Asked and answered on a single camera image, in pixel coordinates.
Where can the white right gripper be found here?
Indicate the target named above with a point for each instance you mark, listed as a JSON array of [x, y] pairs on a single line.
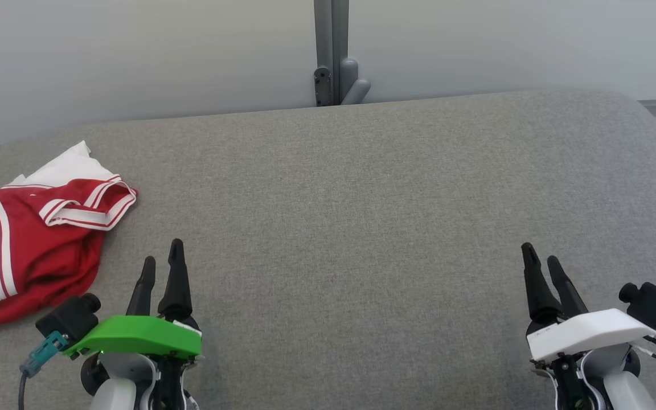
[[590, 333]]

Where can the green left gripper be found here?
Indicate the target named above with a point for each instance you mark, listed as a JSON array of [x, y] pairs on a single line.
[[134, 336]]

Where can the red white basketball shorts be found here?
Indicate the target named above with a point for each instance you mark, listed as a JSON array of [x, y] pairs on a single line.
[[49, 267]]

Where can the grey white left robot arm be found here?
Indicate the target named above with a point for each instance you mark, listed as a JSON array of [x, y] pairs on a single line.
[[117, 393]]

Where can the grey fabric sofa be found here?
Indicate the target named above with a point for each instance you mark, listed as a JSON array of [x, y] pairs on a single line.
[[333, 228]]

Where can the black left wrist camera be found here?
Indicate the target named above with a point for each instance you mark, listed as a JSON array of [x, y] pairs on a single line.
[[69, 319]]

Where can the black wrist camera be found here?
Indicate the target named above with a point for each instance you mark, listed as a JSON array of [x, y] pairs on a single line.
[[655, 302], [69, 319]]

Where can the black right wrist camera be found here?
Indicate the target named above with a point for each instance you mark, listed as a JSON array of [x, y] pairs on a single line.
[[655, 302]]

